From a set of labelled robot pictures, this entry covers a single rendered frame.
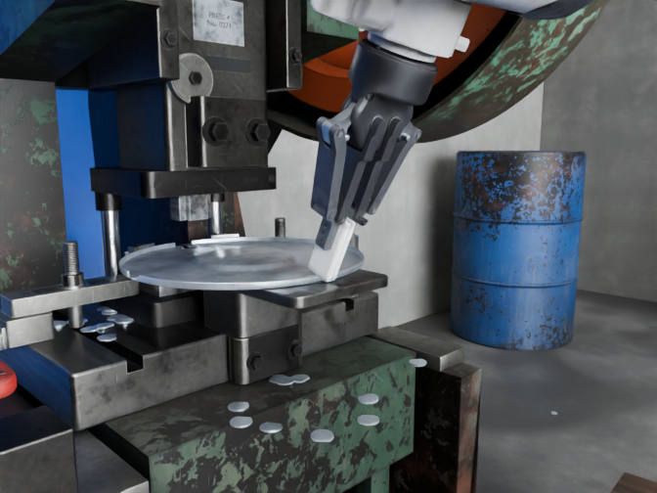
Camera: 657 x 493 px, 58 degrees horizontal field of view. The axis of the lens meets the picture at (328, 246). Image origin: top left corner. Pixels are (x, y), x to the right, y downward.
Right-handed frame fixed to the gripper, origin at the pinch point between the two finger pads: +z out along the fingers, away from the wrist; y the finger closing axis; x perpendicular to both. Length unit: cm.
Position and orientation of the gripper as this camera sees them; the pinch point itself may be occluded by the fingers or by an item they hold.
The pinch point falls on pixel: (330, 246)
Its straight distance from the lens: 61.4
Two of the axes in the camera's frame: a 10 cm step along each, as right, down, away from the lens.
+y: 6.9, -1.2, 7.1
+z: -3.0, 8.5, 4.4
